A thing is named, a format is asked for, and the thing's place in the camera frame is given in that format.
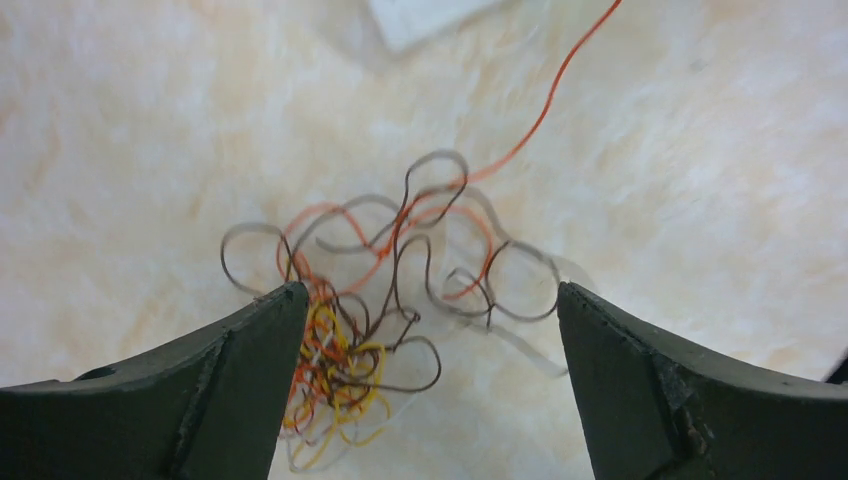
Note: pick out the white plastic bin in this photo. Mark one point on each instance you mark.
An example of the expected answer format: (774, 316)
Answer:
(405, 23)

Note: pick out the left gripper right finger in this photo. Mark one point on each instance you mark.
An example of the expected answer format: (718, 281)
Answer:
(654, 405)

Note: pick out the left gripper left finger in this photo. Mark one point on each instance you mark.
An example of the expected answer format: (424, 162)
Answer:
(207, 405)

